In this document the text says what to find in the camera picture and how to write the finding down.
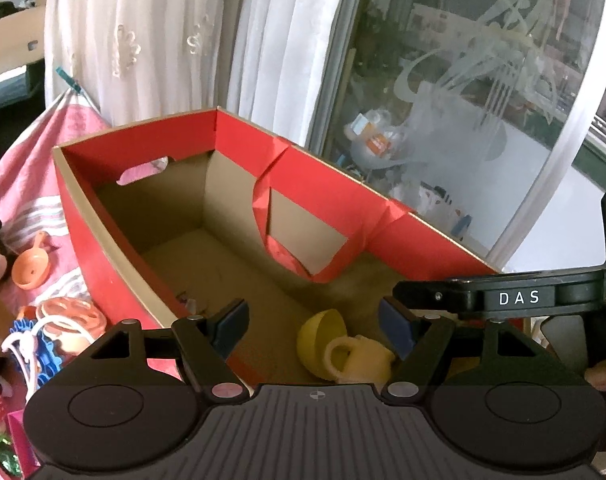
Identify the pink printed blanket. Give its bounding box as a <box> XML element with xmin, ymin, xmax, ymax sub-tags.
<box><xmin>0</xmin><ymin>91</ymin><xmax>185</xmax><ymax>480</ymax></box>

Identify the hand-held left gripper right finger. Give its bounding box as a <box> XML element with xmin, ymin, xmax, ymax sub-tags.
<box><xmin>378</xmin><ymin>296</ymin><xmax>554</xmax><ymax>405</ymax></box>

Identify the teal clothespin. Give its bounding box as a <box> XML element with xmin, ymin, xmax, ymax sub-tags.
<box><xmin>55</xmin><ymin>66</ymin><xmax>84</xmax><ymax>94</ymax></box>

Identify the frosted glass door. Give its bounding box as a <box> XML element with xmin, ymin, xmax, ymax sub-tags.
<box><xmin>313</xmin><ymin>0</ymin><xmax>606</xmax><ymax>261</ymax></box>

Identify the white cord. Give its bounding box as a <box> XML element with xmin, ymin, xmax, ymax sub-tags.
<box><xmin>2</xmin><ymin>310</ymin><xmax>100</xmax><ymax>397</ymax></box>

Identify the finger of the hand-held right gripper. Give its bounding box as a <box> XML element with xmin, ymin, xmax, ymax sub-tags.
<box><xmin>393</xmin><ymin>266</ymin><xmax>606</xmax><ymax>321</ymax></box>

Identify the green shiny toy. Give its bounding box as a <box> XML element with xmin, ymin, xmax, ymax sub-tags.
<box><xmin>0</xmin><ymin>430</ymin><xmax>22</xmax><ymax>479</ymax></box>

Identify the brown plush toy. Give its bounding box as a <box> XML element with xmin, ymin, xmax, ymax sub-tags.
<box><xmin>0</xmin><ymin>292</ymin><xmax>31</xmax><ymax>361</ymax></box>

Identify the brown cardboard box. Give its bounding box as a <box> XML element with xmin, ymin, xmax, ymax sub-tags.
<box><xmin>0</xmin><ymin>2</ymin><xmax>47</xmax><ymax>111</ymax></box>

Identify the blue gear toy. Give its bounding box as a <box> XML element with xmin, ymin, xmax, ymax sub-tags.
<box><xmin>9</xmin><ymin>317</ymin><xmax>68</xmax><ymax>387</ymax></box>

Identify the pink box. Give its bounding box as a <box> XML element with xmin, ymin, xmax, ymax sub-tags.
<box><xmin>7</xmin><ymin>407</ymin><xmax>40</xmax><ymax>479</ymax></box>

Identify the yellow toy cup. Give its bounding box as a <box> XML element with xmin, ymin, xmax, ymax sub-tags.
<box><xmin>323</xmin><ymin>335</ymin><xmax>397</xmax><ymax>385</ymax></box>

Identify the orange and white package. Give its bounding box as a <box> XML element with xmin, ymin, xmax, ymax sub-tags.
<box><xmin>350</xmin><ymin>111</ymin><xmax>399</xmax><ymax>157</ymax></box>

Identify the yellow half ball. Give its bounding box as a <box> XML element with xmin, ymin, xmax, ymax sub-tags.
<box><xmin>296</xmin><ymin>309</ymin><xmax>348</xmax><ymax>381</ymax></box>

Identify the red cardboard box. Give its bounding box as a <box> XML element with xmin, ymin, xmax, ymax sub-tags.
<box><xmin>52</xmin><ymin>106</ymin><xmax>514</xmax><ymax>392</ymax></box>

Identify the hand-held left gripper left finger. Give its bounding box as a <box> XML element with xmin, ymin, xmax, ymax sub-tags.
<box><xmin>85</xmin><ymin>298</ymin><xmax>251</xmax><ymax>406</ymax></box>

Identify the white curtain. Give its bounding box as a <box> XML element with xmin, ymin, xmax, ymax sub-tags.
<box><xmin>43</xmin><ymin>0</ymin><xmax>358</xmax><ymax>129</ymax></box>

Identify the orange toy scoop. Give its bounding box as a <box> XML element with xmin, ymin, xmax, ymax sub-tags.
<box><xmin>11</xmin><ymin>231</ymin><xmax>52</xmax><ymax>290</ymax></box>

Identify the person's right hand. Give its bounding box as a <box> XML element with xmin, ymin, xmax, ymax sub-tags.
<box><xmin>584</xmin><ymin>359</ymin><xmax>606</xmax><ymax>392</ymax></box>

